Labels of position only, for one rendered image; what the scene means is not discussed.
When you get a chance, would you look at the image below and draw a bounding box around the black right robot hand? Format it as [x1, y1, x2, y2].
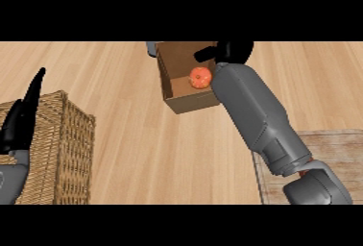
[194, 40, 256, 64]

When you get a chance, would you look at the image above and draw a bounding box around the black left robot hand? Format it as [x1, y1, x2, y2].
[0, 66, 49, 155]

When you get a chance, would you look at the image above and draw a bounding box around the orange squash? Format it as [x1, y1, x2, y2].
[189, 66, 214, 90]

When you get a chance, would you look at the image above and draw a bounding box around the brown cardboard box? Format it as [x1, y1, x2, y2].
[155, 40, 225, 115]

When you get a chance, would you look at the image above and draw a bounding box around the grey object behind box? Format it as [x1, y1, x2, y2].
[145, 40, 160, 59]

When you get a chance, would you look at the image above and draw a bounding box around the pale wooden cutting board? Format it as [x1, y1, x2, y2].
[251, 129, 363, 206]

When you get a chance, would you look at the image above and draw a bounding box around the woven wicker basket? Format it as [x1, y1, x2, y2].
[0, 89, 98, 206]

